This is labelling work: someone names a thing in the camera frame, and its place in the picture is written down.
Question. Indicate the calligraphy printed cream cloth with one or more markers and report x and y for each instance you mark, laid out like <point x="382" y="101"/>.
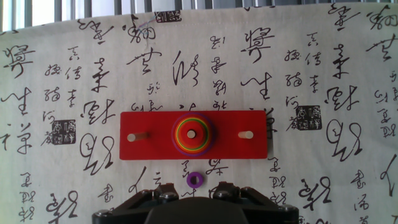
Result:
<point x="280" y="77"/>

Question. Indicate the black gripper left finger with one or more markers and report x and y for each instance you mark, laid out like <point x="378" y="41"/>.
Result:
<point x="124" y="214"/>

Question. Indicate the red Hanoi base board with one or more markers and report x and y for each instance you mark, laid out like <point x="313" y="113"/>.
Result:
<point x="227" y="149"/>

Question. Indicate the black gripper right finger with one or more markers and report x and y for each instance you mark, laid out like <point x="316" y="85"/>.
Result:
<point x="270" y="214"/>

